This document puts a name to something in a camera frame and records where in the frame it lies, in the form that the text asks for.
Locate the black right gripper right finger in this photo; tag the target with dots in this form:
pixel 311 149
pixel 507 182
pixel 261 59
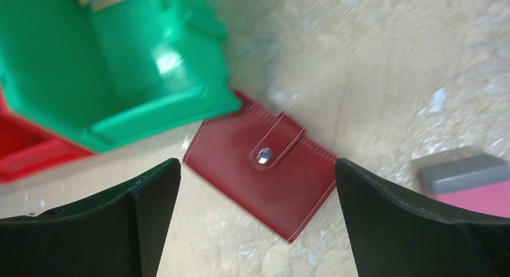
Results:
pixel 395 231

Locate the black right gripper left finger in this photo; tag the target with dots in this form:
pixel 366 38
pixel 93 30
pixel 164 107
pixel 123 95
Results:
pixel 120 231

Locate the red leather card holder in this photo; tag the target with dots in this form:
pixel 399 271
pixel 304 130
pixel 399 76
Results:
pixel 266 164

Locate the pink grey eraser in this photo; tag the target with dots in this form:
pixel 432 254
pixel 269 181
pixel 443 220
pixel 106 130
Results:
pixel 479 183

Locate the red plastic bin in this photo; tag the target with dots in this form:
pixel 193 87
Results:
pixel 27 149

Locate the green plastic bin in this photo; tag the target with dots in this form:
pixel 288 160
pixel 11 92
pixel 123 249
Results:
pixel 103 79

